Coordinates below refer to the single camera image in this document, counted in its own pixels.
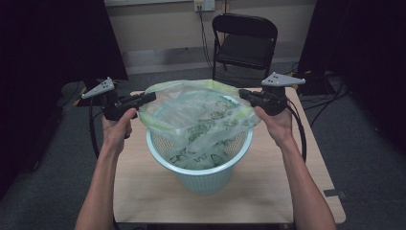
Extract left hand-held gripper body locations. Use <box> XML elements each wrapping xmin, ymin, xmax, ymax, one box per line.
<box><xmin>80</xmin><ymin>76</ymin><xmax>135</xmax><ymax>122</ymax></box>

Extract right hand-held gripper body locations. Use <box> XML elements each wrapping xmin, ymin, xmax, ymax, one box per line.
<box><xmin>258</xmin><ymin>72</ymin><xmax>306</xmax><ymax>117</ymax></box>

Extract green printed plastic bag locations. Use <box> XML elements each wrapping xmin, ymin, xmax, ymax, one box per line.
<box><xmin>138</xmin><ymin>79</ymin><xmax>261</xmax><ymax>171</ymax></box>

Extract light blue mesh wastebasket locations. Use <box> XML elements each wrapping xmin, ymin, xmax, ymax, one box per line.
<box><xmin>146</xmin><ymin>126</ymin><xmax>254</xmax><ymax>196</ymax></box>

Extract person's left hand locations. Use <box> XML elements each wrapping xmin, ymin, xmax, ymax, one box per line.
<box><xmin>101</xmin><ymin>107</ymin><xmax>138</xmax><ymax>154</ymax></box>

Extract person's right hand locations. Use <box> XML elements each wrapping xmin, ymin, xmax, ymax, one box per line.
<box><xmin>254</xmin><ymin>105</ymin><xmax>295</xmax><ymax>149</ymax></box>

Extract black stand base striped tape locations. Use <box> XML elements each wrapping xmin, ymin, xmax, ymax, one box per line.
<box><xmin>286</xmin><ymin>70</ymin><xmax>336</xmax><ymax>96</ymax></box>
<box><xmin>72</xmin><ymin>78</ymin><xmax>111</xmax><ymax>107</ymax></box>

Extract black folding chair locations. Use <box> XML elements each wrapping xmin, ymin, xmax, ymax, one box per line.
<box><xmin>212</xmin><ymin>12</ymin><xmax>279</xmax><ymax>89</ymax></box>

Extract black curtain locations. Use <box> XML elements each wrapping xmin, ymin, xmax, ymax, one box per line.
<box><xmin>298</xmin><ymin>0</ymin><xmax>406</xmax><ymax>154</ymax></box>
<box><xmin>0</xmin><ymin>0</ymin><xmax>128</xmax><ymax>199</ymax></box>

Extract black floor cables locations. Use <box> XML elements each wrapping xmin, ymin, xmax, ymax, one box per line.
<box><xmin>300</xmin><ymin>75</ymin><xmax>350</xmax><ymax>127</ymax></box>

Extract black wall outlet cable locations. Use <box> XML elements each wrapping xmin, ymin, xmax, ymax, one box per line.
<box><xmin>197</xmin><ymin>6</ymin><xmax>226</xmax><ymax>81</ymax></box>

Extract white wall outlet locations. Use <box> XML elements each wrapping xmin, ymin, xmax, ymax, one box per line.
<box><xmin>193</xmin><ymin>0</ymin><xmax>216</xmax><ymax>12</ymax></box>

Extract grey metal table bracket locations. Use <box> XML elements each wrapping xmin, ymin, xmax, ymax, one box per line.
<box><xmin>323</xmin><ymin>189</ymin><xmax>349</xmax><ymax>198</ymax></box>

